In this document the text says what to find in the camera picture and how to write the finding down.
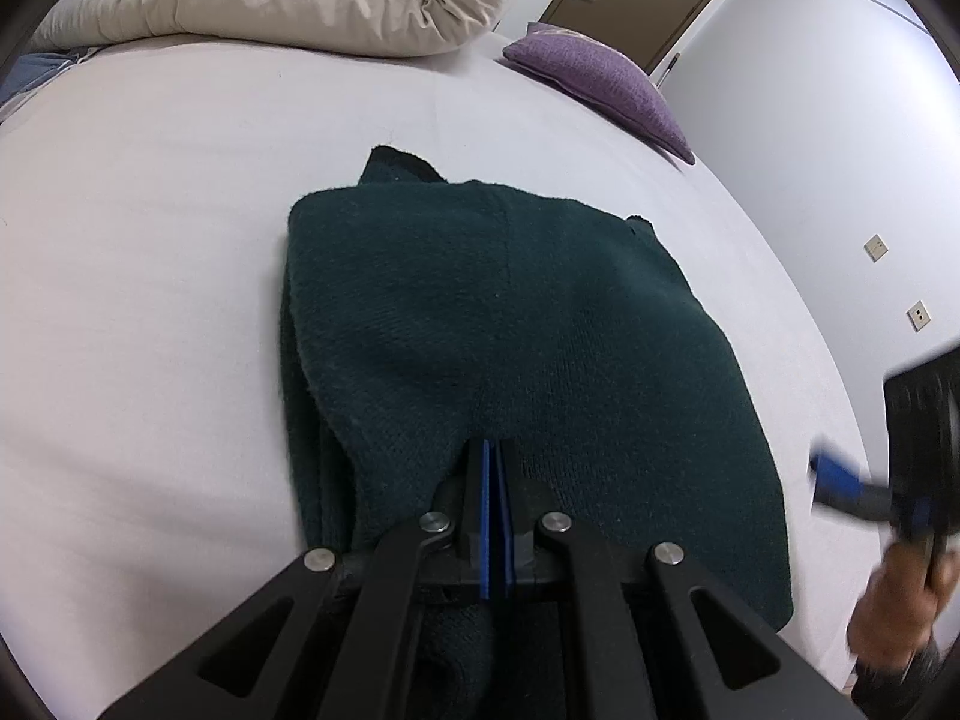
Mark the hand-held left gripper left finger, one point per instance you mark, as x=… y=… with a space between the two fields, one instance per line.
x=450 y=615

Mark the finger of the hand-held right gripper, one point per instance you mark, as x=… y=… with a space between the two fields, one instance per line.
x=844 y=487

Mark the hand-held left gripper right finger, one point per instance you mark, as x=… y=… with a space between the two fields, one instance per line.
x=585 y=615

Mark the dark green knit sweater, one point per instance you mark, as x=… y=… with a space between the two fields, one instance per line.
x=487 y=315

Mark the person's right forearm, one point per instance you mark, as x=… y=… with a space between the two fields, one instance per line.
x=896 y=690

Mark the person's right hand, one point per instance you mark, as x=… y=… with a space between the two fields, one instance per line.
x=892 y=615

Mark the black door stop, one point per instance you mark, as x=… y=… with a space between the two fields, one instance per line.
x=670 y=69

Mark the purple cushion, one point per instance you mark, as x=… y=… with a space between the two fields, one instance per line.
x=607 y=82

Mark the blue blanket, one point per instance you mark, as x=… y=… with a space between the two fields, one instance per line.
x=37 y=75

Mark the beige wall socket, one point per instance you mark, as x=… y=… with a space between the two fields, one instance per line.
x=917 y=316
x=874 y=247

